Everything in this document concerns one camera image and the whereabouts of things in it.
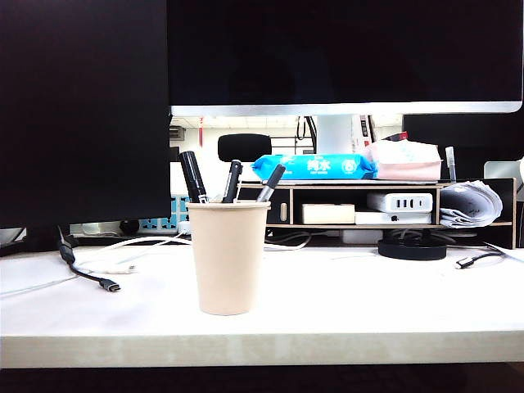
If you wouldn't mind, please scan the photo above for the black marker with barcode label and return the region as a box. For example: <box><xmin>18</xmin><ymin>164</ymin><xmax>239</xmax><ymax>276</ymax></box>
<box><xmin>178</xmin><ymin>150</ymin><xmax>210</xmax><ymax>204</ymax></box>

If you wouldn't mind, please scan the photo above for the beige paper cup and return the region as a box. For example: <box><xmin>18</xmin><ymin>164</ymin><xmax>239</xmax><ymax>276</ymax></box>
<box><xmin>186</xmin><ymin>199</ymin><xmax>272</xmax><ymax>317</ymax></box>

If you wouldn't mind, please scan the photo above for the grey pen with black cap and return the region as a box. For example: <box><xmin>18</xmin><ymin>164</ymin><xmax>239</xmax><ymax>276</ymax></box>
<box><xmin>255</xmin><ymin>164</ymin><xmax>287</xmax><ymax>203</ymax></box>

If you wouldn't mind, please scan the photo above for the black office chair headrest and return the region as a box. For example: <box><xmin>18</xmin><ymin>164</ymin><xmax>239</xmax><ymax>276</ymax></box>
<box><xmin>217</xmin><ymin>133</ymin><xmax>273</xmax><ymax>164</ymax></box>

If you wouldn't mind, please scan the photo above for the blue wet wipes pack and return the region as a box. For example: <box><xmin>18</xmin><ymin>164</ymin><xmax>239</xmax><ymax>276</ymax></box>
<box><xmin>251</xmin><ymin>153</ymin><xmax>379</xmax><ymax>182</ymax></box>

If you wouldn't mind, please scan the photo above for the cream rectangular box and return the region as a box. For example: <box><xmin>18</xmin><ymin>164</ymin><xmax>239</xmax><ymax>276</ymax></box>
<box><xmin>301</xmin><ymin>203</ymin><xmax>356</xmax><ymax>225</ymax></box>

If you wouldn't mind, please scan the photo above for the silver monitor stand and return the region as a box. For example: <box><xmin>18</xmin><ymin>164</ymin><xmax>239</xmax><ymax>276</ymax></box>
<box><xmin>315</xmin><ymin>114</ymin><xmax>355</xmax><ymax>156</ymax></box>

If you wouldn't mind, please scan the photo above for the small white box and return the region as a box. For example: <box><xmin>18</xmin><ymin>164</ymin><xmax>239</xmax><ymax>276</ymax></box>
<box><xmin>341</xmin><ymin>228</ymin><xmax>384</xmax><ymax>246</ymax></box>

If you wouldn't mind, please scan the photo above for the blue and white power strip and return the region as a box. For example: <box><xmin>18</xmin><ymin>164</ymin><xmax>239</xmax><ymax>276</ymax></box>
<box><xmin>138</xmin><ymin>216</ymin><xmax>181</xmax><ymax>235</ymax></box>

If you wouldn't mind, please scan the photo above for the flat white adapter box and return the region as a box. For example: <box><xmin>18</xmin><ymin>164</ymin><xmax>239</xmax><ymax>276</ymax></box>
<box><xmin>354</xmin><ymin>210</ymin><xmax>432</xmax><ymax>226</ymax></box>

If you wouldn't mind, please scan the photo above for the red and white box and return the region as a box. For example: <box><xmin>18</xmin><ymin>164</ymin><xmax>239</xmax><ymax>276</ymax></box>
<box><xmin>351</xmin><ymin>115</ymin><xmax>410</xmax><ymax>154</ymax></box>

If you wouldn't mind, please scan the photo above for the white multi-port charger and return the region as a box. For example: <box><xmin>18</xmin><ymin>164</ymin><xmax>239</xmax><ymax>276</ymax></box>
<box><xmin>366</xmin><ymin>192</ymin><xmax>434</xmax><ymax>215</ymax></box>

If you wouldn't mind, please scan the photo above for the pink tissue pack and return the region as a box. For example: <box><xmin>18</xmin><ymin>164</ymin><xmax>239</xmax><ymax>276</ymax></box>
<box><xmin>365</xmin><ymin>139</ymin><xmax>445</xmax><ymax>182</ymax></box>

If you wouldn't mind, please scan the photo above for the black round base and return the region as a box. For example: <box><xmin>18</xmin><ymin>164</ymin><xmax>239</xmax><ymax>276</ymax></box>
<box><xmin>376</xmin><ymin>238</ymin><xmax>448</xmax><ymax>262</ymax></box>

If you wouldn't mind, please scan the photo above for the large silver-bezel monitor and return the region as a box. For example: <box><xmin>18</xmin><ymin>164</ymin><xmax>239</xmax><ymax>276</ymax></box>
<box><xmin>165</xmin><ymin>0</ymin><xmax>524</xmax><ymax>118</ymax></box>

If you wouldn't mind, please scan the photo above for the clear pen with cap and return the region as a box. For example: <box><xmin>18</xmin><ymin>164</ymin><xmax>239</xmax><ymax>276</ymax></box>
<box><xmin>444</xmin><ymin>146</ymin><xmax>458</xmax><ymax>183</ymax></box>

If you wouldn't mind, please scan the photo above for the rolled paper stack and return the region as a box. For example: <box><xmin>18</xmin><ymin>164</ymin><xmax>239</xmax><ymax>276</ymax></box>
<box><xmin>438</xmin><ymin>181</ymin><xmax>504</xmax><ymax>229</ymax></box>

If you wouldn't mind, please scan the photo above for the wooden desk organizer shelf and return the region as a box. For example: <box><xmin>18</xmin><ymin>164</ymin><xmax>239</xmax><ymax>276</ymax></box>
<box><xmin>235</xmin><ymin>177</ymin><xmax>518</xmax><ymax>250</ymax></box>

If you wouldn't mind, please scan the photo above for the black background monitor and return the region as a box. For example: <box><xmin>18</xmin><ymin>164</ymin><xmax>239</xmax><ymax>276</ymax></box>
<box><xmin>402</xmin><ymin>113</ymin><xmax>524</xmax><ymax>182</ymax></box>

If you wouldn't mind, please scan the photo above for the silver grey panel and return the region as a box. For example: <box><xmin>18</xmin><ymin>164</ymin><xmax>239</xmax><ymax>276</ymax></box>
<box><xmin>483</xmin><ymin>160</ymin><xmax>524</xmax><ymax>180</ymax></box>

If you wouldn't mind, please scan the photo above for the white paper sheet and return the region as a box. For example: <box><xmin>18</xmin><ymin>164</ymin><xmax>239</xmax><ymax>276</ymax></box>
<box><xmin>482</xmin><ymin>241</ymin><xmax>524</xmax><ymax>264</ymax></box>

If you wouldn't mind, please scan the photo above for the white looped cable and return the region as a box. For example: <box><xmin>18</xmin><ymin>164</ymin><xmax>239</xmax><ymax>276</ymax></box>
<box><xmin>264</xmin><ymin>230</ymin><xmax>313</xmax><ymax>252</ymax></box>

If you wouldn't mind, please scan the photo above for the white cable with connector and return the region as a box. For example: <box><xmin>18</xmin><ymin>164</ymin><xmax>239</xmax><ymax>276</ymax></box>
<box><xmin>75</xmin><ymin>235</ymin><xmax>192</xmax><ymax>275</ymax></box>

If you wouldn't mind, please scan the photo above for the black USB-C cable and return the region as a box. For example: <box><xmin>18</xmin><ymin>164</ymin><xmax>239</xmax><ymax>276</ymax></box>
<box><xmin>56</xmin><ymin>224</ymin><xmax>123</xmax><ymax>293</ymax></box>

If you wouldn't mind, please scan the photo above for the black cable with silver plug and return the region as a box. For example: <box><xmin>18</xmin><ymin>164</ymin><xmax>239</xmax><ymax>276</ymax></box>
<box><xmin>454</xmin><ymin>250</ymin><xmax>505</xmax><ymax>270</ymax></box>

